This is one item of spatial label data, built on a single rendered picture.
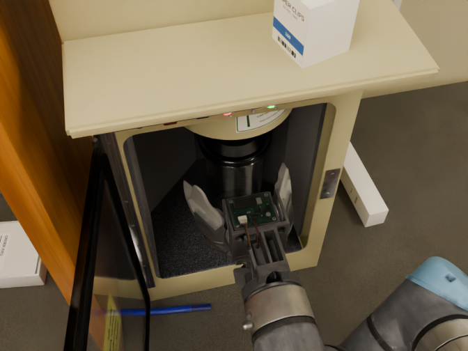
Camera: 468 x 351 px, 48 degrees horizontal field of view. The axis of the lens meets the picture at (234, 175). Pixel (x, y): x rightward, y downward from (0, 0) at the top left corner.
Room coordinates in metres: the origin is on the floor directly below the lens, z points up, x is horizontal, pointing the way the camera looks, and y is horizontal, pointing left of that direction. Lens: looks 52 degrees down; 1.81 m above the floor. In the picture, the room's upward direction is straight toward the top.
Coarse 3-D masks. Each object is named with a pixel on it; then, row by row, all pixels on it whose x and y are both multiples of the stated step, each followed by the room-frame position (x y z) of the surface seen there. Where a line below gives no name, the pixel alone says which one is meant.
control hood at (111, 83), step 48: (384, 0) 0.45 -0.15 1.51; (96, 48) 0.38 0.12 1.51; (144, 48) 0.38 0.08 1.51; (192, 48) 0.38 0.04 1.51; (240, 48) 0.38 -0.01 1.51; (384, 48) 0.38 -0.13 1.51; (96, 96) 0.31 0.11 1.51; (144, 96) 0.31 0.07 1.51; (192, 96) 0.31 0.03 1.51; (240, 96) 0.31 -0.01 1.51; (288, 96) 0.32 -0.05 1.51
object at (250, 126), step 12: (216, 120) 0.45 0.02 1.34; (228, 120) 0.45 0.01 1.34; (240, 120) 0.45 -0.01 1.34; (252, 120) 0.45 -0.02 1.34; (264, 120) 0.46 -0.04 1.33; (276, 120) 0.46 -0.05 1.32; (204, 132) 0.45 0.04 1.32; (216, 132) 0.44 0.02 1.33; (228, 132) 0.44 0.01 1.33; (240, 132) 0.44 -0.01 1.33; (252, 132) 0.44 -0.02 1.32; (264, 132) 0.45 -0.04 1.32
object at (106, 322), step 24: (96, 168) 0.33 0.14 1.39; (120, 240) 0.33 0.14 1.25; (96, 264) 0.24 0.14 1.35; (120, 264) 0.30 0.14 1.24; (72, 288) 0.20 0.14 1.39; (96, 288) 0.22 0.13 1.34; (120, 288) 0.28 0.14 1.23; (72, 312) 0.18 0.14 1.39; (96, 312) 0.20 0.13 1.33; (120, 312) 0.25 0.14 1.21; (144, 312) 0.33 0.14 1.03; (72, 336) 0.16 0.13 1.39; (96, 336) 0.18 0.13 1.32; (120, 336) 0.23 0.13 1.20; (144, 336) 0.30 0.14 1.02
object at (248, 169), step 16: (208, 160) 0.49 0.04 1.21; (224, 160) 0.47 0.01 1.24; (240, 160) 0.47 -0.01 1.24; (208, 176) 0.49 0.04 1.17; (224, 176) 0.47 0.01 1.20; (240, 176) 0.47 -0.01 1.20; (256, 176) 0.49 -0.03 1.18; (208, 192) 0.50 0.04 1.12; (224, 192) 0.47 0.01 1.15; (240, 192) 0.47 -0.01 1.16; (256, 192) 0.49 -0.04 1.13; (224, 224) 0.47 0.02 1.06
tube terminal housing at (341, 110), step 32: (64, 0) 0.39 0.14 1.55; (96, 0) 0.40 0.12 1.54; (128, 0) 0.40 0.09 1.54; (160, 0) 0.41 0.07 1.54; (192, 0) 0.42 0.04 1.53; (224, 0) 0.42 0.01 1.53; (256, 0) 0.43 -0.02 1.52; (64, 32) 0.39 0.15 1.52; (96, 32) 0.39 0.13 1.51; (352, 96) 0.46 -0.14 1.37; (160, 128) 0.40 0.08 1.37; (352, 128) 0.46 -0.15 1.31; (320, 160) 0.48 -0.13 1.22; (320, 192) 0.45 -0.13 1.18; (320, 224) 0.46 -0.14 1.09; (288, 256) 0.45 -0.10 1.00; (160, 288) 0.39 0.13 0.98; (192, 288) 0.41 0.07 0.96
